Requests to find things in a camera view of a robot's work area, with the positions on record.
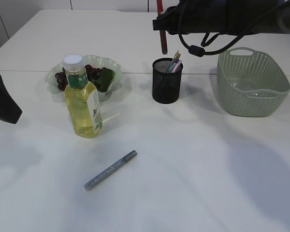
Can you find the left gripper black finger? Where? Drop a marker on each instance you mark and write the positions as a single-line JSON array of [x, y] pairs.
[[10, 112]]

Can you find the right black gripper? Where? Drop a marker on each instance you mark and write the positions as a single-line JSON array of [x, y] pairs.
[[225, 16]]

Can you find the red glitter pen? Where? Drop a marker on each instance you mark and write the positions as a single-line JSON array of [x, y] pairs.
[[163, 39]]

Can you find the clear plastic ruler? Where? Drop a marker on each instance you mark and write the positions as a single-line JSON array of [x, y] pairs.
[[174, 59]]

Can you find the pink scissors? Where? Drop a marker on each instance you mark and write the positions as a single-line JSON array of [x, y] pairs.
[[176, 65]]

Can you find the blue scissors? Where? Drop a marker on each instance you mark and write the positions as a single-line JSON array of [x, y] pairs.
[[171, 67]]

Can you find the yellow tea bottle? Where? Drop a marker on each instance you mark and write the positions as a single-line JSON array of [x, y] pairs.
[[82, 98]]

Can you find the red artificial grape bunch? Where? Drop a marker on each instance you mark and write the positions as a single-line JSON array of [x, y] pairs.
[[100, 77]]

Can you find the silver glitter pen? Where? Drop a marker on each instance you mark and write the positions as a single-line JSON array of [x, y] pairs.
[[109, 171]]

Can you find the clear plastic sheet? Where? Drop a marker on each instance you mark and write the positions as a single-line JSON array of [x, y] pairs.
[[252, 89]]

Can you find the black mesh pen holder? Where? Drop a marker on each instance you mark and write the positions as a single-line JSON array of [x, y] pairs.
[[165, 86]]

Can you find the green woven plastic basket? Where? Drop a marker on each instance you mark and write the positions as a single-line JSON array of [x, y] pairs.
[[241, 64]]

